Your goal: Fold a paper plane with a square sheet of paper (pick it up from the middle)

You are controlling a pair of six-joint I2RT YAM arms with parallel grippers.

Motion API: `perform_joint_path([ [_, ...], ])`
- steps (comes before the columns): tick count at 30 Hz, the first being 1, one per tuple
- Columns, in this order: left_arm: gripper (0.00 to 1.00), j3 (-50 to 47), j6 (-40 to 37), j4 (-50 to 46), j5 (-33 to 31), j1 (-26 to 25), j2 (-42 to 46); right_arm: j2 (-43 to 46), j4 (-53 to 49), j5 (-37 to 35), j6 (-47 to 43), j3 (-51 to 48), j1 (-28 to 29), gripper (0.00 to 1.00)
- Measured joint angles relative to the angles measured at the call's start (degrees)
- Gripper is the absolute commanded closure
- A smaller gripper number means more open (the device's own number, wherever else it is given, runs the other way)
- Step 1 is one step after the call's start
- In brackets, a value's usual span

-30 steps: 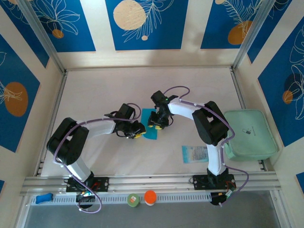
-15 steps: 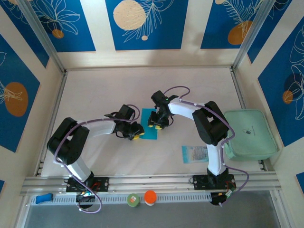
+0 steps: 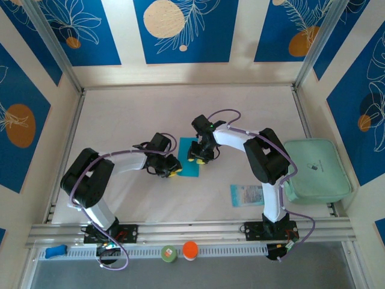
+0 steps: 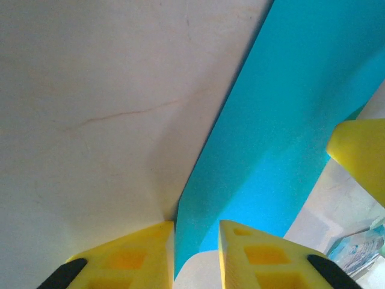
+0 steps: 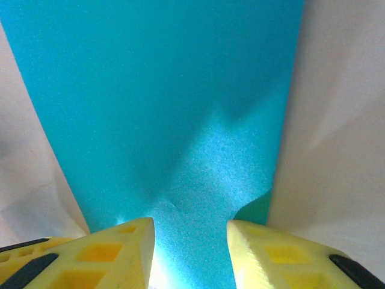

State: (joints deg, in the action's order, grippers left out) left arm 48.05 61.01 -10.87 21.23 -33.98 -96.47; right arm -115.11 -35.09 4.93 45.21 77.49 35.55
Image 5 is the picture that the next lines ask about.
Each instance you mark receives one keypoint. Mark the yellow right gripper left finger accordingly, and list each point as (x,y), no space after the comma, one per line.
(99,256)

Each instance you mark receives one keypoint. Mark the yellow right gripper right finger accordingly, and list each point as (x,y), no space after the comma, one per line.
(285,256)

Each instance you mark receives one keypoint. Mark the teal square paper sheet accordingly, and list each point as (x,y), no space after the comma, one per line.
(156,99)

